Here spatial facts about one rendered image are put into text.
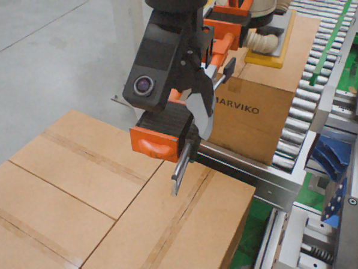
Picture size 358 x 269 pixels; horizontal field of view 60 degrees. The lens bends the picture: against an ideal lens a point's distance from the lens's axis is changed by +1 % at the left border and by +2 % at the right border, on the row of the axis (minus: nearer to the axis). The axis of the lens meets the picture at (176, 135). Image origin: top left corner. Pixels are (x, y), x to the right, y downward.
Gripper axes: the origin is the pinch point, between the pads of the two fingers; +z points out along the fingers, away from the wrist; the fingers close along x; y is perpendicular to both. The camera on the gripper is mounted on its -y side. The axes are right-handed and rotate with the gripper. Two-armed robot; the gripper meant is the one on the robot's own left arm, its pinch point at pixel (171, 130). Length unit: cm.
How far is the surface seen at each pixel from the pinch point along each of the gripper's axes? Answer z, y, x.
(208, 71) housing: -1.4, 14.9, -1.4
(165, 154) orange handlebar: -0.1, -4.9, -1.1
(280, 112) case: 40, 60, -18
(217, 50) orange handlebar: -1.3, 22.8, -0.8
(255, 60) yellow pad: 11.8, 43.5, -6.9
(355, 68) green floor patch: 126, 253, -80
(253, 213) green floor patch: 126, 71, -22
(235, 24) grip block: -2.7, 31.4, -2.2
